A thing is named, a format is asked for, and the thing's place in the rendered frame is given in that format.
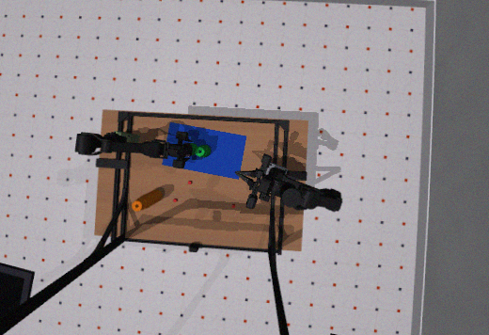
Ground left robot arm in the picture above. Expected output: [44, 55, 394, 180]
[75, 132, 193, 159]

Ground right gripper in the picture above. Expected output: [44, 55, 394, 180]
[235, 154, 281, 209]

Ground blue rectangular mat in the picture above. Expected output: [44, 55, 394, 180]
[166, 122, 246, 179]

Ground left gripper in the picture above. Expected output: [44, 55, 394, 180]
[172, 131, 192, 168]

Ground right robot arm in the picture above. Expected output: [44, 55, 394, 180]
[257, 167, 342, 212]

